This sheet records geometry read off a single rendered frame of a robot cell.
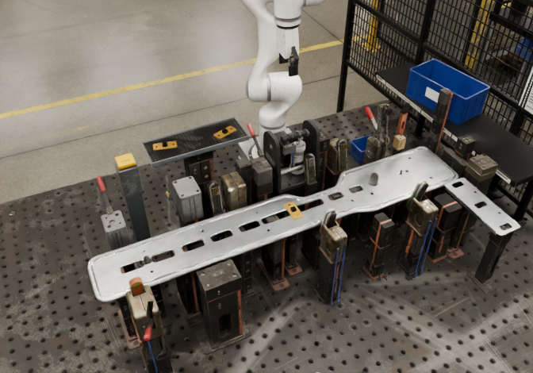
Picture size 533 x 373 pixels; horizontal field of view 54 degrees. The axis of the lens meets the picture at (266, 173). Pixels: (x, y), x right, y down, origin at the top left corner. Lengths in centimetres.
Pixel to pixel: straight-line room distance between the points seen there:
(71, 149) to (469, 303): 289
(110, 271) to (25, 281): 55
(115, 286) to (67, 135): 256
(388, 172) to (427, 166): 17
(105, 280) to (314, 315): 75
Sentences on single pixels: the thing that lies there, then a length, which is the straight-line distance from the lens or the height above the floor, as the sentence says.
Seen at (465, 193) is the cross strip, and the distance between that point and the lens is 205.
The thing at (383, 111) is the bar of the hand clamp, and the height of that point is 119.
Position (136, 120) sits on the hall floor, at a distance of 415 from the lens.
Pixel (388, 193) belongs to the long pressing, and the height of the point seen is 100.
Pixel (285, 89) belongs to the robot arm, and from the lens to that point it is 215.
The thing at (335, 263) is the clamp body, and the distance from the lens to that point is 181.
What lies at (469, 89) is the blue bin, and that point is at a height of 111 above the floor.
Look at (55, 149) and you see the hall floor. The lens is 403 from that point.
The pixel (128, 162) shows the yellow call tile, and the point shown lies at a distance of 185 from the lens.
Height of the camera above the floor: 230
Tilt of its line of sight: 41 degrees down
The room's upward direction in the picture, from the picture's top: straight up
